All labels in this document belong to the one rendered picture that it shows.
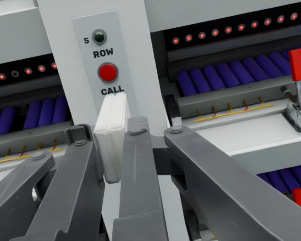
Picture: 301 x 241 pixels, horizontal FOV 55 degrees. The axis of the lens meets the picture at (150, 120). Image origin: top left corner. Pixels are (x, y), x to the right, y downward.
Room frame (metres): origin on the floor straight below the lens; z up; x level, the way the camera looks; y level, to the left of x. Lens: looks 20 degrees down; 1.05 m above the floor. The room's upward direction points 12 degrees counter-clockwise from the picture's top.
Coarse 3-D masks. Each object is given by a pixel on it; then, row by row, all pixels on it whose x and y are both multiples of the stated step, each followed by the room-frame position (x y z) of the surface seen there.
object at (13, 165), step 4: (60, 152) 0.33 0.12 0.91; (64, 152) 0.33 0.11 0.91; (56, 156) 0.33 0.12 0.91; (0, 164) 0.33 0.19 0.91; (4, 164) 0.33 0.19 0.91; (8, 164) 0.33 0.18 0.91; (12, 164) 0.33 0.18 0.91; (16, 164) 0.33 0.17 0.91; (0, 168) 0.33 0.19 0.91; (4, 168) 0.33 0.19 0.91; (8, 168) 0.33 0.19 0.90; (12, 168) 0.33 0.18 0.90
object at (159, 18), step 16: (144, 0) 0.29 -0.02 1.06; (160, 0) 0.29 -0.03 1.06; (176, 0) 0.29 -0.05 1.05; (192, 0) 0.29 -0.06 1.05; (208, 0) 0.29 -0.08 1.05; (224, 0) 0.29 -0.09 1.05; (240, 0) 0.30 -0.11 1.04; (256, 0) 0.30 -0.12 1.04; (272, 0) 0.30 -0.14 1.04; (288, 0) 0.30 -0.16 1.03; (160, 16) 0.30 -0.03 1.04; (176, 16) 0.30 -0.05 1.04; (192, 16) 0.30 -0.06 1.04; (208, 16) 0.30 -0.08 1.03; (224, 16) 0.30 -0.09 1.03
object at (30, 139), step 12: (12, 132) 0.36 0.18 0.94; (24, 132) 0.36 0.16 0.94; (36, 132) 0.35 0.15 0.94; (48, 132) 0.35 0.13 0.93; (60, 132) 0.35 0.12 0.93; (0, 144) 0.35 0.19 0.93; (12, 144) 0.35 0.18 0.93; (24, 144) 0.35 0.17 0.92; (36, 144) 0.35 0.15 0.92; (48, 144) 0.35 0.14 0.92; (24, 156) 0.34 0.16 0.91
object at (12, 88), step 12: (12, 84) 0.45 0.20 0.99; (24, 84) 0.45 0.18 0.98; (36, 84) 0.45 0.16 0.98; (48, 84) 0.45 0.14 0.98; (60, 84) 0.46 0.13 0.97; (0, 96) 0.46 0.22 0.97; (72, 120) 0.36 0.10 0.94; (60, 144) 0.36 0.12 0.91; (0, 156) 0.36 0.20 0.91; (12, 156) 0.35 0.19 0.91; (0, 180) 0.32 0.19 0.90
